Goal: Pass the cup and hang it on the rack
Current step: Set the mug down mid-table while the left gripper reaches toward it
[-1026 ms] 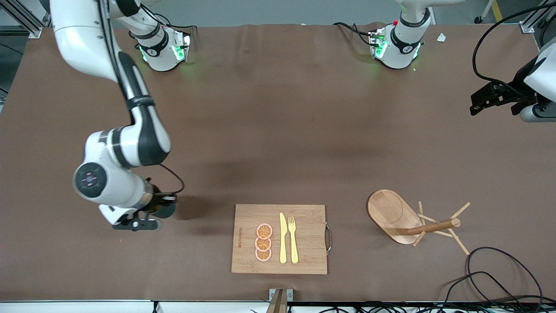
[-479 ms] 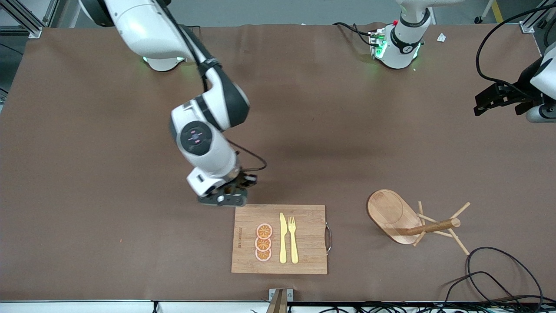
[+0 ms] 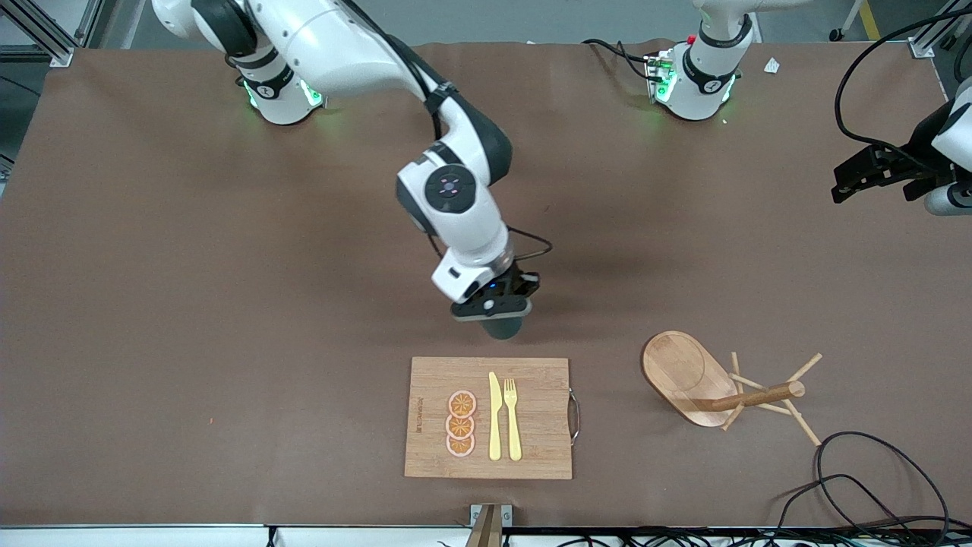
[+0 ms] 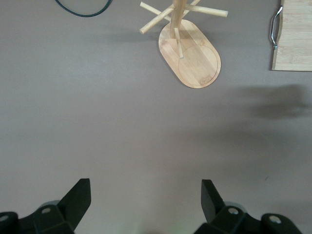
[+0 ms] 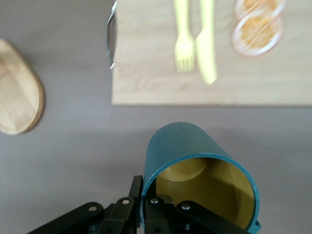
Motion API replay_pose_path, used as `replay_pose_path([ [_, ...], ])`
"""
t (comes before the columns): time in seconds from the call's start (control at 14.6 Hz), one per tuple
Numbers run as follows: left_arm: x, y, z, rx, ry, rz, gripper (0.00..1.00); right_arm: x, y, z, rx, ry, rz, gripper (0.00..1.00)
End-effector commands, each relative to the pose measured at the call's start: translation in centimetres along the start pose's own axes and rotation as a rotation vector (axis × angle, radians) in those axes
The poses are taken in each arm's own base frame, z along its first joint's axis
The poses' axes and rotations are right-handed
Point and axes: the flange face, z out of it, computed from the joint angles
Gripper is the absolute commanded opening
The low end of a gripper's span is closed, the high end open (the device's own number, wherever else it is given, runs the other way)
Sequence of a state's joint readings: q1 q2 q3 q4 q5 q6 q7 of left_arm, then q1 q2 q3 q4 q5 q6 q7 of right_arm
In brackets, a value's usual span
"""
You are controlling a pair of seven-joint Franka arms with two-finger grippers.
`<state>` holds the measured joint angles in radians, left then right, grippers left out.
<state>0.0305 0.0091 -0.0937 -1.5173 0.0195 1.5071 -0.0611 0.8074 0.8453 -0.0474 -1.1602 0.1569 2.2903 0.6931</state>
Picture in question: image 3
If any dark teal ribbed mug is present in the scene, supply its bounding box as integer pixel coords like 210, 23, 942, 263
481, 315, 525, 341

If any silver arm base connector box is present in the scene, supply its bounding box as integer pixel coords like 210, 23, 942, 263
644, 50, 678, 104

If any wooden mug rack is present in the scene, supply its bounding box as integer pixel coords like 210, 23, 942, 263
642, 331, 823, 447

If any yellow plastic knife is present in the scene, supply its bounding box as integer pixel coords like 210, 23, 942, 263
488, 372, 503, 462

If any yellow plastic fork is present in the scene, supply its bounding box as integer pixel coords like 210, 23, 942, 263
504, 378, 523, 462

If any bamboo cutting board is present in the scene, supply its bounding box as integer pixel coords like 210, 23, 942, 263
404, 357, 581, 480

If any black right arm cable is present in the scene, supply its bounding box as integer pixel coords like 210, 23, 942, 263
342, 0, 554, 267

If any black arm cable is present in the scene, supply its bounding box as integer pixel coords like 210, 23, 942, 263
834, 6, 972, 151
342, 0, 554, 267

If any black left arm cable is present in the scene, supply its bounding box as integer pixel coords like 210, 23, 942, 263
834, 6, 972, 151

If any aluminium frame profile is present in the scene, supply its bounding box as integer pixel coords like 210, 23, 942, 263
909, 0, 972, 59
0, 0, 77, 68

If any aluminium table edge bracket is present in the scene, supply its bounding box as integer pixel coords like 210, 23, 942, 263
465, 504, 514, 547

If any black looped floor cable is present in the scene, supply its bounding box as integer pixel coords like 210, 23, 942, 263
815, 432, 950, 536
775, 475, 923, 533

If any black base power cable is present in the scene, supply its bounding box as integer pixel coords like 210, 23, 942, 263
581, 38, 655, 81

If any white table edge rail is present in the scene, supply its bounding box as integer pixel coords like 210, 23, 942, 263
0, 524, 972, 547

